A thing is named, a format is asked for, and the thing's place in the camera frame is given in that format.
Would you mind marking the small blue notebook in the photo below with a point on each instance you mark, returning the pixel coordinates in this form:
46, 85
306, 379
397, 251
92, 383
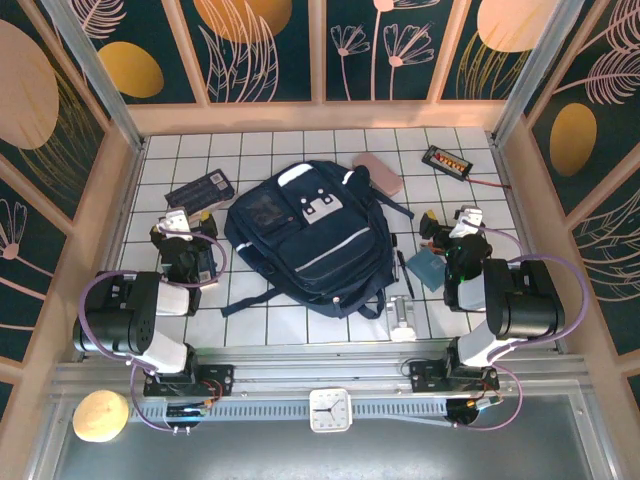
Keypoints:
425, 267

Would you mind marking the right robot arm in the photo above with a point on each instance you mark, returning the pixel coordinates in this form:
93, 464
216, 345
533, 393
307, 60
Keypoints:
525, 310

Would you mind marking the black charger box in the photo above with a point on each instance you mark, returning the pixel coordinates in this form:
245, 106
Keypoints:
446, 161

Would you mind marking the aluminium mounting rail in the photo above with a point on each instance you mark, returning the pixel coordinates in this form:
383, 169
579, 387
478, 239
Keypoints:
320, 372

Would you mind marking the aluminium frame post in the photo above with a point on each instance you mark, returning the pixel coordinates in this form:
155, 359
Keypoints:
102, 85
537, 70

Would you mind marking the black ballpoint pen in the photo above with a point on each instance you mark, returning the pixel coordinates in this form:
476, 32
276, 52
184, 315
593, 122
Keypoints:
406, 274

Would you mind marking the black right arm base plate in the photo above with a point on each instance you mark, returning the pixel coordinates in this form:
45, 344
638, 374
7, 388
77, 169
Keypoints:
425, 375

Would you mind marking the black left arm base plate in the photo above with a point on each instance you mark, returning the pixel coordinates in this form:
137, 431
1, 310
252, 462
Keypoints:
220, 380

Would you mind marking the pink pencil case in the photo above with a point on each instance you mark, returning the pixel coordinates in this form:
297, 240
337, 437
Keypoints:
385, 175

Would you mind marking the white square clock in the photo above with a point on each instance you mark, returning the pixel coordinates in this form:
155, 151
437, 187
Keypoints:
331, 410

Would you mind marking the navy blue backpack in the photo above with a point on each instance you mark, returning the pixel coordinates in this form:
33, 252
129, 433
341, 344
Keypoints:
310, 250

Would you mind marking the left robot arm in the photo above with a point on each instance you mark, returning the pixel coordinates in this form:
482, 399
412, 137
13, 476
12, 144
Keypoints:
115, 325

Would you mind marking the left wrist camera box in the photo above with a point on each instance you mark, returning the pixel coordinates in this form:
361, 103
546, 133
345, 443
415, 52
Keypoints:
175, 220

